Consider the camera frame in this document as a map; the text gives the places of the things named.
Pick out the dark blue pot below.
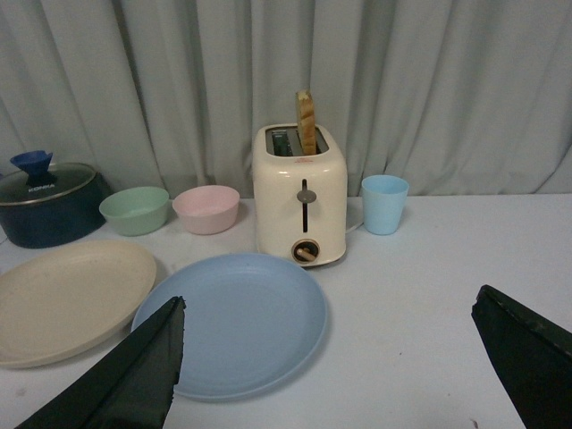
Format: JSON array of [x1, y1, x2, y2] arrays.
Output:
[[1, 173, 112, 248]]

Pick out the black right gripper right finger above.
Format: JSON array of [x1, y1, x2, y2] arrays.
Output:
[[471, 285, 571, 428]]

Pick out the blue plate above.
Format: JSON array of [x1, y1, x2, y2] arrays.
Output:
[[131, 253, 328, 402]]

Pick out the pink bowl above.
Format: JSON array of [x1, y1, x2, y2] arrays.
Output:
[[172, 185, 240, 235]]

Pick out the cream plate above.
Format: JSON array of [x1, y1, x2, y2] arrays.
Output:
[[1, 240, 157, 368]]

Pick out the cream toaster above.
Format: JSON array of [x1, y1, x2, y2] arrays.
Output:
[[252, 123, 348, 267]]

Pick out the green bowl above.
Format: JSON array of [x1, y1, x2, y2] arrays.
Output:
[[99, 187, 170, 237]]

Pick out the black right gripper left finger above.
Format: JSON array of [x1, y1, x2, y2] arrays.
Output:
[[19, 297, 185, 428]]

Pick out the glass pot lid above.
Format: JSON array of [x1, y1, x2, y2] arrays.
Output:
[[1, 150, 97, 206]]

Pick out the bread slice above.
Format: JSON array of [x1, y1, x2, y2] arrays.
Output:
[[296, 89, 316, 156]]

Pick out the grey curtain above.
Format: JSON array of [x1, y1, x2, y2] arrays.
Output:
[[1, 1, 571, 196]]

